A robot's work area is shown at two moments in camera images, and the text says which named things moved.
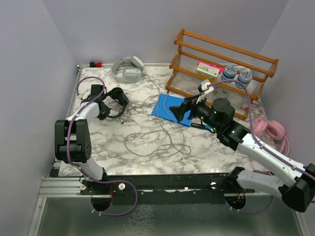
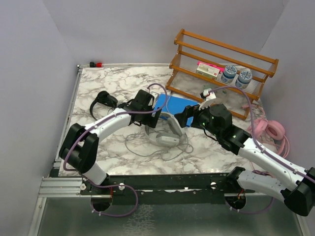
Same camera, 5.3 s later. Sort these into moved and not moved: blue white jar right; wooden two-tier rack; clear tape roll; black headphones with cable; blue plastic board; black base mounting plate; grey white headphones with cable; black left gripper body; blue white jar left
Moved: black left gripper body; grey white headphones with cable; black headphones with cable
Not moved: blue white jar left; clear tape roll; blue white jar right; wooden two-tier rack; black base mounting plate; blue plastic board
